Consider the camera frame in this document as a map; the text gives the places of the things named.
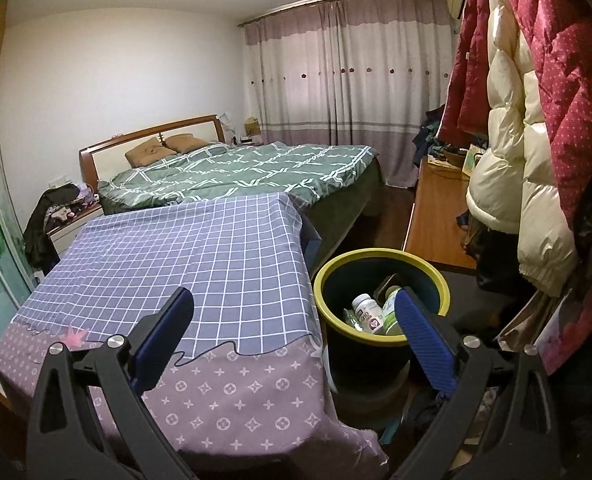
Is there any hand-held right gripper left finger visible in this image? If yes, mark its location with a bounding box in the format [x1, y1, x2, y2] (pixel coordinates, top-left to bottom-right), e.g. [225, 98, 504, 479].
[26, 286, 197, 480]

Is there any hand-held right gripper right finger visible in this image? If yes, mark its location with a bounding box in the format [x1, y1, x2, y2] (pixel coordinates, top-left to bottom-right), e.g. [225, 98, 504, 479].
[394, 286, 562, 480]

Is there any green and white packet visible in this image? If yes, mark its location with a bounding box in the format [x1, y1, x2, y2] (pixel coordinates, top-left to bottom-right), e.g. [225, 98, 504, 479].
[382, 285, 411, 337]

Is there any white plastic bottle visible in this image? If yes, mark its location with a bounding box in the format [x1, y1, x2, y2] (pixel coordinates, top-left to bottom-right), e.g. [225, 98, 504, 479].
[352, 294, 385, 335]

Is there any brown plastic tray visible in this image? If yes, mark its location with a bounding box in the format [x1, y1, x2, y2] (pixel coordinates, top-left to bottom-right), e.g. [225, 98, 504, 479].
[373, 274, 403, 301]

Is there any yellow rimmed dark blue bin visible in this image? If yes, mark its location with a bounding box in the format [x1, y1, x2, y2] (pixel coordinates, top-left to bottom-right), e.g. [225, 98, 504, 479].
[313, 249, 450, 401]

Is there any wardrobe with sliding doors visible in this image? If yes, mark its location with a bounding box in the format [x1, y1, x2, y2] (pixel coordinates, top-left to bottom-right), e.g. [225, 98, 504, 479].
[0, 5, 47, 361]

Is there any dark clothes heap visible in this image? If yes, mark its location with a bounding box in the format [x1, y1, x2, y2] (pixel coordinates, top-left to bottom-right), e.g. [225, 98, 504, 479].
[23, 183, 79, 268]

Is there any purple checked blanket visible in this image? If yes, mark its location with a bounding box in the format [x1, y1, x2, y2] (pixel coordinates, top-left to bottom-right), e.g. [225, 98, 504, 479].
[0, 192, 389, 480]

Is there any white nightstand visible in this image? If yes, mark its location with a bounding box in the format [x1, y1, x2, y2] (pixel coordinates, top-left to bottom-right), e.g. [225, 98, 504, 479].
[48, 203, 104, 256]

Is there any black leather bag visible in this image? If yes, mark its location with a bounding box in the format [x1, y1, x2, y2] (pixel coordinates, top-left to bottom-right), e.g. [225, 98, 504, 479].
[476, 245, 531, 291]

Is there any brown patterned handbag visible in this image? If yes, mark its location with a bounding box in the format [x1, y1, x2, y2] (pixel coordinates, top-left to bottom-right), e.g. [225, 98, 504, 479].
[463, 210, 486, 261]

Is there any wooden desk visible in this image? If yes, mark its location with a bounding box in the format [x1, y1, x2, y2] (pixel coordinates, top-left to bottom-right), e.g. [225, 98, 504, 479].
[406, 157, 479, 271]

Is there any wooden bed headboard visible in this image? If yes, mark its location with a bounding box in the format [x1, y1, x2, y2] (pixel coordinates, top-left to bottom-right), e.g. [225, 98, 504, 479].
[79, 115, 228, 188]

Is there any dark blue upholstered seat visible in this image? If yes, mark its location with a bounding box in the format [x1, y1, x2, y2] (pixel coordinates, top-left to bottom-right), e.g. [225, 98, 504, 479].
[300, 215, 323, 263]

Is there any dark green bed base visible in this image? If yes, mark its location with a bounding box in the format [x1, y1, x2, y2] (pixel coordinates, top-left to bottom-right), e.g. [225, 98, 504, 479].
[306, 157, 384, 256]

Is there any brown pillow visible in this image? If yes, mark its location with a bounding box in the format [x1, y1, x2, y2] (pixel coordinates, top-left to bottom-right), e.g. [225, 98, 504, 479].
[165, 133, 209, 155]
[125, 141, 167, 168]

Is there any light green card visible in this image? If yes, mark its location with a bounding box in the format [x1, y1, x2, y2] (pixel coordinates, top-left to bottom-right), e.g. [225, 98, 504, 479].
[463, 145, 484, 176]

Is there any bed with green quilt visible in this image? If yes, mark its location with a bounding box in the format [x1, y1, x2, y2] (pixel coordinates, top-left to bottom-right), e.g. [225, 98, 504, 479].
[98, 142, 379, 211]

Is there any pile of mixed clothes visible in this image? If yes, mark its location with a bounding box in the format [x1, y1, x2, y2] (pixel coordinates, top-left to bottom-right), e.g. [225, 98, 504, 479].
[412, 105, 449, 166]

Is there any cream down jacket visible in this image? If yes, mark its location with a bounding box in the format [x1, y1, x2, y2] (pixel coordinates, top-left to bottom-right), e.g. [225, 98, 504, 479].
[466, 0, 584, 298]

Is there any pink and white curtain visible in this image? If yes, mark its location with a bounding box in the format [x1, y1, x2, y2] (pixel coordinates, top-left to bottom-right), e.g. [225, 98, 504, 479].
[241, 0, 451, 188]

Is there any plain red jacket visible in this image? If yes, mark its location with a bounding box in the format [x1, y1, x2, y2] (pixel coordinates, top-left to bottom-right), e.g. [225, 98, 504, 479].
[436, 0, 499, 148]

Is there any red dotted jacket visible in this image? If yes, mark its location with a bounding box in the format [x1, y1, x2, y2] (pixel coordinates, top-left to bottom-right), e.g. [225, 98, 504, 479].
[496, 0, 592, 261]

